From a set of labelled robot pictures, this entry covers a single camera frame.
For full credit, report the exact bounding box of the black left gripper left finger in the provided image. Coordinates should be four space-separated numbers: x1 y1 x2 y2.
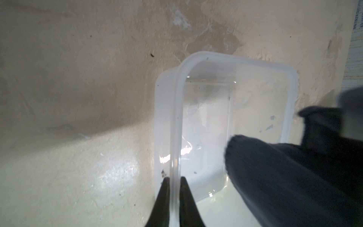
145 177 170 227

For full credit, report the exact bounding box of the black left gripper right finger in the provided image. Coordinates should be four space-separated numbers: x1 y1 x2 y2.
179 177 205 227

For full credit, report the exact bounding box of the clear lunch box base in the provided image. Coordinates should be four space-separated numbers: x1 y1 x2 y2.
154 52 298 227

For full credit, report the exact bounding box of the grey cleaning cloth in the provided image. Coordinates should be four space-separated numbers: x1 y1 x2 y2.
225 106 363 227

